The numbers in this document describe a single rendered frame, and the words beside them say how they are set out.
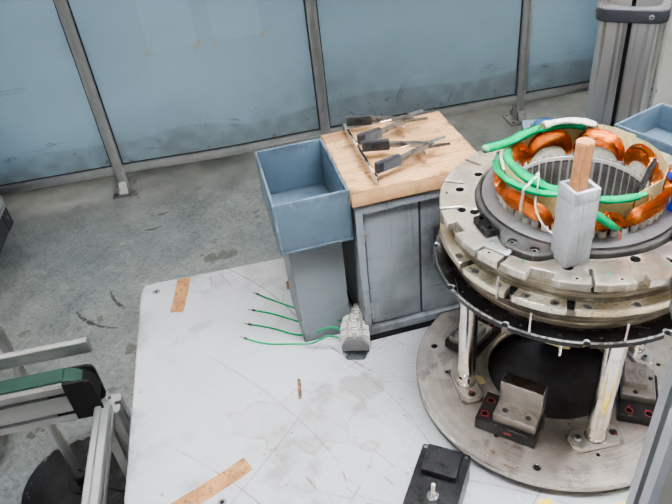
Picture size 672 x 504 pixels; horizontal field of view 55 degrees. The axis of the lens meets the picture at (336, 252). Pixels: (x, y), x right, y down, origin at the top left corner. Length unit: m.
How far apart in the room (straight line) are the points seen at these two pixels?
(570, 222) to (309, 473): 0.48
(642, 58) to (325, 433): 0.79
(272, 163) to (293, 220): 0.16
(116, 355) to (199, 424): 1.38
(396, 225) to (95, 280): 1.93
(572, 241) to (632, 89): 0.59
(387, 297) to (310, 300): 0.12
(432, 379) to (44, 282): 2.10
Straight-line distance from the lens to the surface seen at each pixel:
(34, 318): 2.66
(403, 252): 0.97
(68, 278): 2.79
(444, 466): 0.83
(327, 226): 0.90
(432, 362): 0.99
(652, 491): 0.31
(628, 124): 1.07
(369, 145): 0.93
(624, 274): 0.70
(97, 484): 1.10
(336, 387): 0.99
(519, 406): 0.89
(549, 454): 0.90
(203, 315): 1.16
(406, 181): 0.89
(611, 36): 1.20
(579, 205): 0.65
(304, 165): 1.03
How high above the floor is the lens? 1.52
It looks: 37 degrees down
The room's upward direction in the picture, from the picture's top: 7 degrees counter-clockwise
